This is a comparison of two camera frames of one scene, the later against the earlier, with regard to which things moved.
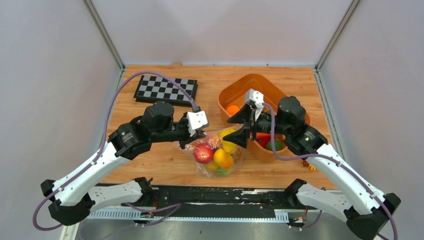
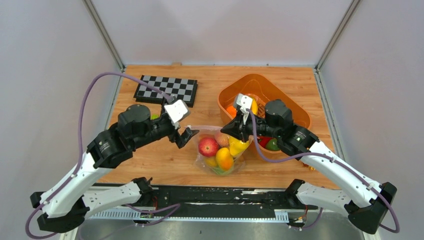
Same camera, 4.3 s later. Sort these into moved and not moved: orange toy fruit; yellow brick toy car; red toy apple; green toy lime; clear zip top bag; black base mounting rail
Moved: red toy apple; clear zip top bag
Not moved: yellow brick toy car; black base mounting rail; green toy lime; orange toy fruit
